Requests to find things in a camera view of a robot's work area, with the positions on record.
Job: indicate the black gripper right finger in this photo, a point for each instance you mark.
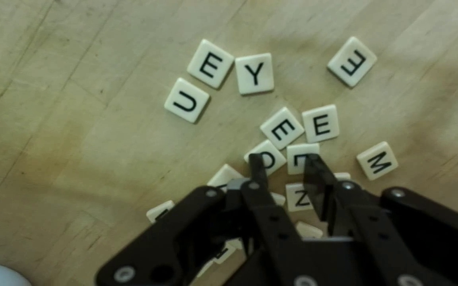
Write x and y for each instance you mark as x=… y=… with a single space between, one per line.
x=425 y=239

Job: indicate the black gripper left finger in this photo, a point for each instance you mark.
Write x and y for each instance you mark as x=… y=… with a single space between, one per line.
x=176 y=248

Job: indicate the cream O letter tile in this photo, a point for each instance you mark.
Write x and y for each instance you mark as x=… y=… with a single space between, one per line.
x=277 y=151

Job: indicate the cream L letter tile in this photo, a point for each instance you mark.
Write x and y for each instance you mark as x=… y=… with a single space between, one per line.
x=295 y=153

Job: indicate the cream M letter tile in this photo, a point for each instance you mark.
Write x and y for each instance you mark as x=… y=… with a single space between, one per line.
x=378 y=161

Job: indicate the cream Z letter tile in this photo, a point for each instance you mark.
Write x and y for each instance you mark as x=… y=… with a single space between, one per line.
x=292 y=191

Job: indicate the cream U letter tile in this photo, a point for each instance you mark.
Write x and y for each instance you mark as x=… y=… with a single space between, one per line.
x=187 y=100

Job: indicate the cream E letter tile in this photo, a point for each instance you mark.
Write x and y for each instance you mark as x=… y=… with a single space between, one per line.
x=211 y=64
x=320 y=123
x=282 y=127
x=352 y=61

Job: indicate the cream Y letter tile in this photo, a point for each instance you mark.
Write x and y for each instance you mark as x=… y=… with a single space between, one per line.
x=255 y=73

